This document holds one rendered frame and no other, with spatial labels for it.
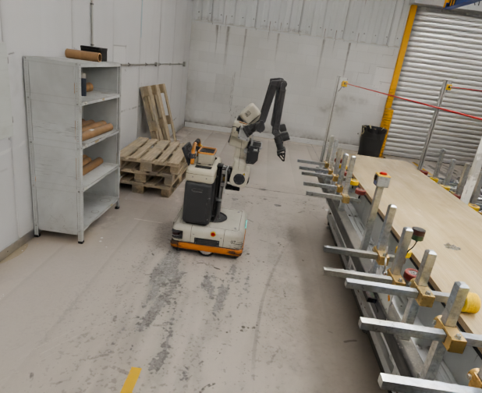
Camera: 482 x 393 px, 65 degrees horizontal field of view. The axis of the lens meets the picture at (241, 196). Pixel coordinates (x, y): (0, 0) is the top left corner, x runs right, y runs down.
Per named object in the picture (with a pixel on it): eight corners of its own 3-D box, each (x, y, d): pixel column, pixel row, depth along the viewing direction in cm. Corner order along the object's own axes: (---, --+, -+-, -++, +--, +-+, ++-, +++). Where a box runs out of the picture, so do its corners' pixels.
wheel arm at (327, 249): (323, 253, 202) (324, 246, 201) (322, 250, 205) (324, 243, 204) (404, 265, 201) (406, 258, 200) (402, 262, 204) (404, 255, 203)
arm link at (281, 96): (280, 80, 304) (280, 81, 293) (287, 81, 304) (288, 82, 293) (271, 132, 319) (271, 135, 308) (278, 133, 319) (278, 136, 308)
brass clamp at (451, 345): (445, 352, 124) (450, 339, 123) (429, 324, 137) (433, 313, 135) (464, 354, 124) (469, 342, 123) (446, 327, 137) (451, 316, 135)
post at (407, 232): (380, 315, 188) (406, 228, 172) (377, 310, 191) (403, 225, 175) (387, 316, 188) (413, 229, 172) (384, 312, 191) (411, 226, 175)
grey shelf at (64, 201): (33, 236, 340) (22, 55, 288) (80, 202, 425) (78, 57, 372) (82, 244, 339) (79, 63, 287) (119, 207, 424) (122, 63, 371)
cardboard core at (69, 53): (65, 47, 334) (97, 52, 333) (69, 48, 341) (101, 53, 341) (65, 58, 337) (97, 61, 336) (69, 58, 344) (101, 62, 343)
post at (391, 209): (368, 284, 211) (391, 205, 195) (366, 281, 214) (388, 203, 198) (374, 285, 211) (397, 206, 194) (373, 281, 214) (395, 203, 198)
